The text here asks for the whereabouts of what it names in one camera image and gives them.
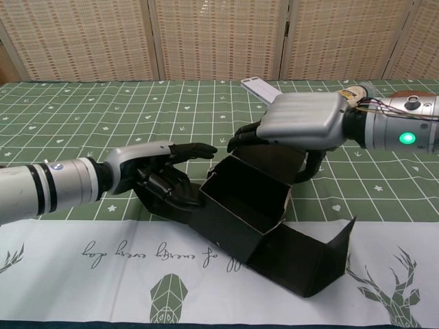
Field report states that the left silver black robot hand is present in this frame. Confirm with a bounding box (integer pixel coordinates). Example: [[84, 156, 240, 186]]
[[102, 139, 217, 210]]

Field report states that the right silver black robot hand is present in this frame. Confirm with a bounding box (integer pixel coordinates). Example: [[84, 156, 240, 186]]
[[226, 92, 349, 183]]

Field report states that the black cardboard box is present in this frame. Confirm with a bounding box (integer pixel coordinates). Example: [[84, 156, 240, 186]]
[[135, 145, 357, 298]]

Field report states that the white folding stand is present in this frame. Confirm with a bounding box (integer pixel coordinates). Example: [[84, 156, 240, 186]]
[[240, 77, 281, 106]]

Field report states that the cream mayonnaise squeeze bottle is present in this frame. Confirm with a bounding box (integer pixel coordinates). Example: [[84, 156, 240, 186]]
[[339, 85, 378, 102]]

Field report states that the green checked deer tablecloth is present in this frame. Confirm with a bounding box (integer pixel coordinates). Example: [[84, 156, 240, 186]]
[[0, 77, 439, 329]]

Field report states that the woven bamboo screen panel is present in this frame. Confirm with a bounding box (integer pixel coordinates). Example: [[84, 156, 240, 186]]
[[147, 0, 292, 82], [387, 0, 439, 80], [279, 0, 412, 82], [0, 0, 162, 83]]

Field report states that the round brown woven coaster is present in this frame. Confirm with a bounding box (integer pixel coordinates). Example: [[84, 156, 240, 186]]
[[390, 89, 433, 99]]

